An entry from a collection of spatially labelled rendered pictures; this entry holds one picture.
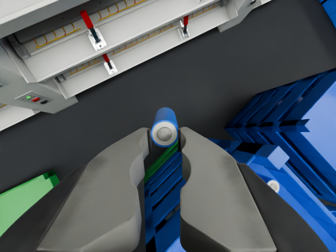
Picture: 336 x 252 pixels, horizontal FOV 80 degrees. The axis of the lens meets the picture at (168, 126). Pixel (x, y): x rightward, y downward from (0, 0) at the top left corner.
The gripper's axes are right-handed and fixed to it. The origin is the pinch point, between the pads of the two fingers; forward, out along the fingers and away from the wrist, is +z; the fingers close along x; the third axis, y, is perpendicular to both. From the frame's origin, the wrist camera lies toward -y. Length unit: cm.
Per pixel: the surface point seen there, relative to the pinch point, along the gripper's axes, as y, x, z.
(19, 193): 45, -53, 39
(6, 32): -5.3, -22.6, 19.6
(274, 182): 10.6, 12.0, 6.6
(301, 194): 14.9, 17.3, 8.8
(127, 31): -4.3, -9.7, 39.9
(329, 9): -8, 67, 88
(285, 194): 17.1, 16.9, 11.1
